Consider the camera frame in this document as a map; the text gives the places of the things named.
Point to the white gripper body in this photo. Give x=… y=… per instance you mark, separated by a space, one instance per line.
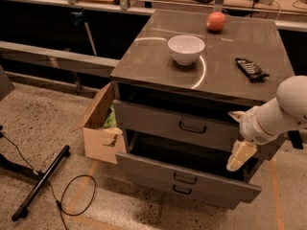
x=251 y=128

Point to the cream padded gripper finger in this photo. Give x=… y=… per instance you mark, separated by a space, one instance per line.
x=237 y=115
x=242 y=151

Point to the grey top drawer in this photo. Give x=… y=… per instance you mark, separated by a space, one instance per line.
x=178 y=126

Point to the grey drawer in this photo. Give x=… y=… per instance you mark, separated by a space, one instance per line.
x=186 y=190
x=178 y=126
x=174 y=161

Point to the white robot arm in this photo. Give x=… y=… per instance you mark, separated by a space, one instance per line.
x=260 y=125

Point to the grey middle drawer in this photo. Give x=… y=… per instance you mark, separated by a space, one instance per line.
x=174 y=161

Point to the grey bottom drawer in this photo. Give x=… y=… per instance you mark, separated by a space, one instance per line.
x=186 y=190

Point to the grey metal drawer cabinet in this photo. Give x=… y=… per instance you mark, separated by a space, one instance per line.
x=211 y=86

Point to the black snack bar wrapper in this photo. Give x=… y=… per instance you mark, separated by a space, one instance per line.
x=251 y=70

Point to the white ceramic bowl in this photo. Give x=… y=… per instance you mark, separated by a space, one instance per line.
x=185 y=49

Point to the red apple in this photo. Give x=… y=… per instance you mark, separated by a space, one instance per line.
x=215 y=21

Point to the green bag in box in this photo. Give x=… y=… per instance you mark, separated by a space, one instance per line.
x=110 y=118

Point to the brown cardboard box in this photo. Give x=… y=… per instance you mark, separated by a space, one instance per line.
x=100 y=143

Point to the black stand leg bar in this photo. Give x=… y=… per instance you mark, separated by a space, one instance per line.
x=22 y=210

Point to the grey metal rail beam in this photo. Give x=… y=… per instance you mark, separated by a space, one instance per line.
x=96 y=66

